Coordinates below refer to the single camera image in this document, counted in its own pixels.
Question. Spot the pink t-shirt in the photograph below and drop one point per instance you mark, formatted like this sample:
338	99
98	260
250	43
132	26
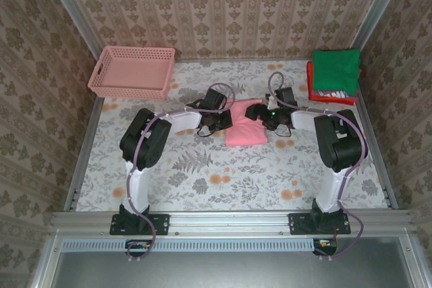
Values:
244	133

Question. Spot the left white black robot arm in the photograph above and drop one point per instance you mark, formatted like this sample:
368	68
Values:
148	139

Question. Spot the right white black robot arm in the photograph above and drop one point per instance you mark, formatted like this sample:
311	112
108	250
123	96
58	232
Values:
341	149

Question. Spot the orange folded t-shirt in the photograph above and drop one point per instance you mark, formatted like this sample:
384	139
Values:
309	82

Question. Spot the grey printed folded t-shirt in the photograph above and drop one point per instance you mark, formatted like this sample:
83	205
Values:
332	94

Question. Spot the green folded t-shirt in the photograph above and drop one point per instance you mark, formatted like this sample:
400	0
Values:
334	72

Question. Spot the floral patterned table cover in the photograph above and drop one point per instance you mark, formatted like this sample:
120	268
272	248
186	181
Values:
236	197

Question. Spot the pink plastic mesh basket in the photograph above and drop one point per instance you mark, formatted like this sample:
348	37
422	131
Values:
131	79

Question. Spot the black base connector port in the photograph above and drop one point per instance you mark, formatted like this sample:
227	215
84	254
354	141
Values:
325	249
138	249

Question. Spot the grey sheet metal panel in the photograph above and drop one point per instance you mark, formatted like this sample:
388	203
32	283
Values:
229	271

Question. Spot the right silver camera bracket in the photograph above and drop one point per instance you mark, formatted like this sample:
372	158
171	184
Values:
270	99

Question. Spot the left black wrist camera box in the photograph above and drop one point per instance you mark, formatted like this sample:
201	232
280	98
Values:
215	99

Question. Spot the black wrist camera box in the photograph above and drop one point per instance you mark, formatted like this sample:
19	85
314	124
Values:
215	99
286	97

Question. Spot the right black wrist camera box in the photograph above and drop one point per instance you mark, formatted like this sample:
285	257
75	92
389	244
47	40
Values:
286	97

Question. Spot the aluminium side rail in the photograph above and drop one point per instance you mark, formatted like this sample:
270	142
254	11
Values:
89	133
369	133

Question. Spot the aluminium front rail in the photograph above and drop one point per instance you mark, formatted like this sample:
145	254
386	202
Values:
229	222

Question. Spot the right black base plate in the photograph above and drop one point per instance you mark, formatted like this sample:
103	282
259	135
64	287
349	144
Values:
297	224

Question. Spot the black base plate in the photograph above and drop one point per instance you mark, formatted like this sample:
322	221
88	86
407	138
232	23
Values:
162	224
297	224

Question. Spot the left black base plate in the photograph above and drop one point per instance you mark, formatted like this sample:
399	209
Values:
162	224

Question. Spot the aluminium frame post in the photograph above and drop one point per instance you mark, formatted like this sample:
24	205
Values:
379	6
76	11

